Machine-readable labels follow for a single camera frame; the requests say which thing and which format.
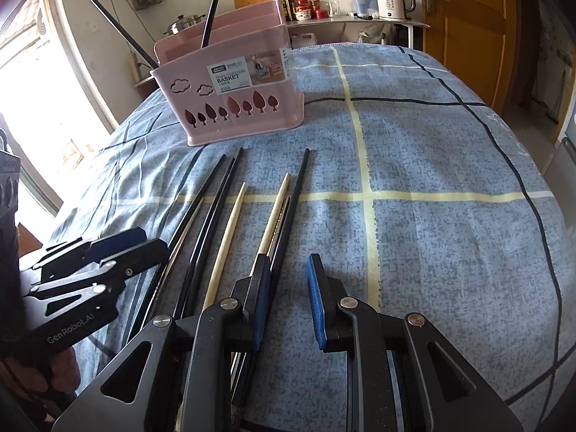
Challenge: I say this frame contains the white electric kettle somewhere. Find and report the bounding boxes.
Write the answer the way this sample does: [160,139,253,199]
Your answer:
[375,0,417,21]

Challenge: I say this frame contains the steel steamer pot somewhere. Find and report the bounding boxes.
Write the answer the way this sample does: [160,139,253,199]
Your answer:
[163,14,205,37]

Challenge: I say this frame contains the pink plastic basket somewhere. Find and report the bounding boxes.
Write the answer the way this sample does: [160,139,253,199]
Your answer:
[150,0,304,147]

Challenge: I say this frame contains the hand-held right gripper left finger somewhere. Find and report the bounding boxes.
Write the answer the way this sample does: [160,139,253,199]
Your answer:
[50,262,273,432]

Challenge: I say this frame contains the pile of white dishes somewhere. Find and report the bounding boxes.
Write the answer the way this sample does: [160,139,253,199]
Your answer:
[359,27,388,46]

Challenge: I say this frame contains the light wooden chopstick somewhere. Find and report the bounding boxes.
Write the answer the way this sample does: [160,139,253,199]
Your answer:
[201,182,248,312]
[254,173,291,266]

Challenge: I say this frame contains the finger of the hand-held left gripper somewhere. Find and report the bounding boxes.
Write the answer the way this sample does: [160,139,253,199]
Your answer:
[20,238,169,318]
[33,227,148,282]

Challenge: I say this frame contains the wooden door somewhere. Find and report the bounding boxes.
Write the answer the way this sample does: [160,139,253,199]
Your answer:
[418,0,518,113]

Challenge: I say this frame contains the water filter pitcher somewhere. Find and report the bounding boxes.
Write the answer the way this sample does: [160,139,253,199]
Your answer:
[348,0,383,18]

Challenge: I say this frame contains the metal kitchen table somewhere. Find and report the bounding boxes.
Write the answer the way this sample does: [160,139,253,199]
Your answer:
[285,13,430,50]

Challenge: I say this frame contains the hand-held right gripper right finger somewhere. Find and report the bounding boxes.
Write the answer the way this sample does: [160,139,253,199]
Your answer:
[306,254,525,432]

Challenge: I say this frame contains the person's left hand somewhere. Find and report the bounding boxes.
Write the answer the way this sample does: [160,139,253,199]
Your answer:
[0,346,79,415]

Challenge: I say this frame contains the large window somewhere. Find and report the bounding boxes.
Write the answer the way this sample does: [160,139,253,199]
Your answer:
[0,0,118,217]

